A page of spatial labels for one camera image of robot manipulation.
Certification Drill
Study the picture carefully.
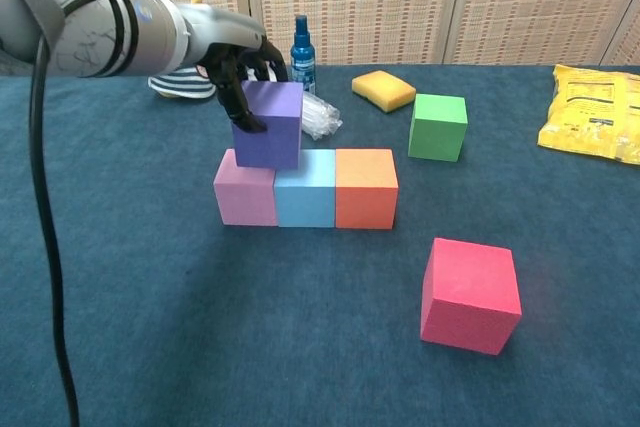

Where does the purple foam cube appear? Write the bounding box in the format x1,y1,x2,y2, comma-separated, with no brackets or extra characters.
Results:
231,79,305,170

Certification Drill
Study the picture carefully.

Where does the red foam cube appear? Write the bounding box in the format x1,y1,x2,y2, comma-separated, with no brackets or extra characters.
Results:
419,237,523,357

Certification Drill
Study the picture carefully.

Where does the blue felt table cover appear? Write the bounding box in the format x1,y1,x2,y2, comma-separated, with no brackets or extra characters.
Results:
0,64,640,427

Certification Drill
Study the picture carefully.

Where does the orange foam cube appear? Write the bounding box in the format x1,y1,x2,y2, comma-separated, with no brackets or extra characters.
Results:
334,147,400,231

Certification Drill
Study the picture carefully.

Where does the green foam cube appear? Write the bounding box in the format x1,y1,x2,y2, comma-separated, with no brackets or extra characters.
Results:
407,93,469,163

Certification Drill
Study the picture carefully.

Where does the yellow snack bag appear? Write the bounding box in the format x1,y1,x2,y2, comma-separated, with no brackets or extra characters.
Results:
537,63,640,166

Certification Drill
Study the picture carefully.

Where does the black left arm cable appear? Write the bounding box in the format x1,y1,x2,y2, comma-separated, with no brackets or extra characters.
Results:
28,0,184,427

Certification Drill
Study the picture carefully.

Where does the pink foam cube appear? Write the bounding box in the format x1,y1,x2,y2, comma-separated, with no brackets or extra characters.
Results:
213,148,279,228

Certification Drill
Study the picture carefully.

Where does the yellow plush toy striped shirt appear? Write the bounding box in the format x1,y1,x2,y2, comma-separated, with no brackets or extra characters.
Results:
147,0,219,101

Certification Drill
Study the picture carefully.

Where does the yellow sponge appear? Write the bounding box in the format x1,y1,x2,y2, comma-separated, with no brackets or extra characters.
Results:
351,70,417,114

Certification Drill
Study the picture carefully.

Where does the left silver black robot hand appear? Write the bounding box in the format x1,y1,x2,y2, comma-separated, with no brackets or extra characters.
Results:
177,3,290,134

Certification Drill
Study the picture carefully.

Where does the clear plastic bag bundle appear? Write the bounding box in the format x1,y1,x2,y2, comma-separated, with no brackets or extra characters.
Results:
241,62,344,142

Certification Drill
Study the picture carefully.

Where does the light blue foam cube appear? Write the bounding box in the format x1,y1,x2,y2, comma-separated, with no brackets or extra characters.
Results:
273,149,337,229

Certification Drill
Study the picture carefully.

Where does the blue spray bottle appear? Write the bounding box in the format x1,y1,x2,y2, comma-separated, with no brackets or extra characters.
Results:
290,14,317,96

